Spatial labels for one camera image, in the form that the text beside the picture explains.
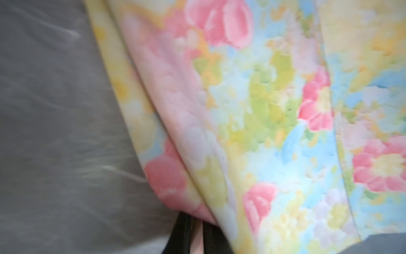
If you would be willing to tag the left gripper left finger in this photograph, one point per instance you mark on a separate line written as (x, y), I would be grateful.
(180, 239)

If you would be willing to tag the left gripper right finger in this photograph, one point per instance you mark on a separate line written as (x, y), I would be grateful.
(214, 240)

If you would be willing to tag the pastel floral skirt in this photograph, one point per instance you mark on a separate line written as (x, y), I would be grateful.
(283, 123)

